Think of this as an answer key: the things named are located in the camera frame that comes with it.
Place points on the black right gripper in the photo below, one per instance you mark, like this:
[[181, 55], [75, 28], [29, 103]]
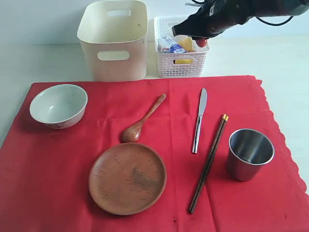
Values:
[[213, 18]]

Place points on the yellow cheese wedge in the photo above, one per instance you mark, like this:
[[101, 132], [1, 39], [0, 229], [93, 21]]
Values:
[[186, 43]]

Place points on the red sausage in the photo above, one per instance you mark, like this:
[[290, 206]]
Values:
[[201, 42]]

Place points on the blue white milk carton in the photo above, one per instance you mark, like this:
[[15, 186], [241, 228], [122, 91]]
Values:
[[166, 44]]

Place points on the yellow orange fruit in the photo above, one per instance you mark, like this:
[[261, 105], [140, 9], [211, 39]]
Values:
[[183, 61]]

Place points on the silver table knife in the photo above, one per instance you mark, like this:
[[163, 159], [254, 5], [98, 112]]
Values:
[[201, 110]]

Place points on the dark wooden chopstick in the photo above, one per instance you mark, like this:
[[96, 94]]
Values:
[[211, 162], [207, 163]]

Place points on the stainless steel cup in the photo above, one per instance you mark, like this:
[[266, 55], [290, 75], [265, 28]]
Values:
[[249, 151]]

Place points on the white ceramic bowl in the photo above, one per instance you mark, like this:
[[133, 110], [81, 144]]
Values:
[[60, 106]]

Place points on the brown wooden plate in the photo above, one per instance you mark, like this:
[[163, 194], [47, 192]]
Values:
[[127, 179]]

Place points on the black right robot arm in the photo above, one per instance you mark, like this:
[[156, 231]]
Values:
[[272, 8]]

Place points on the white perforated plastic basket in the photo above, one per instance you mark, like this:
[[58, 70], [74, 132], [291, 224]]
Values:
[[166, 68]]

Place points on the cream plastic bin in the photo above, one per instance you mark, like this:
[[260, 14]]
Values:
[[113, 37]]

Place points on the wooden spoon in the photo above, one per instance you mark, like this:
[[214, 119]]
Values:
[[132, 133]]

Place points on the red table cloth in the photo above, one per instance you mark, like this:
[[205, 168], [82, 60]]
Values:
[[44, 172]]

